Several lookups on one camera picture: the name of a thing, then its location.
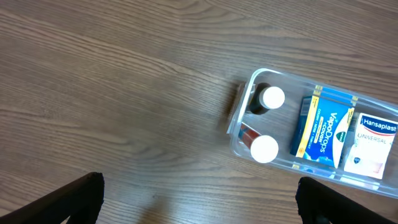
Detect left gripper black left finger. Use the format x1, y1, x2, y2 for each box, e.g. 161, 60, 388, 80
1, 172, 104, 223

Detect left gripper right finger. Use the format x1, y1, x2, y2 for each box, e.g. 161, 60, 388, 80
295, 177, 394, 224

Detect orange tube with white cap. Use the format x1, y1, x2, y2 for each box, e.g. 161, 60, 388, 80
238, 123, 279, 164

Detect blue yellow cough drops box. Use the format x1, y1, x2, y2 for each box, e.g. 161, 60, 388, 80
290, 96, 354, 168

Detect white Hansaplast plaster box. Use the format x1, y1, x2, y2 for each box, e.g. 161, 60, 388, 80
343, 113, 397, 179

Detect black bottle with white cap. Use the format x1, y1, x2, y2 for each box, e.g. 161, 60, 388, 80
248, 83, 285, 115

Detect clear plastic container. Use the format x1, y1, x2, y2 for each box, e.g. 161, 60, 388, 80
228, 68, 397, 198

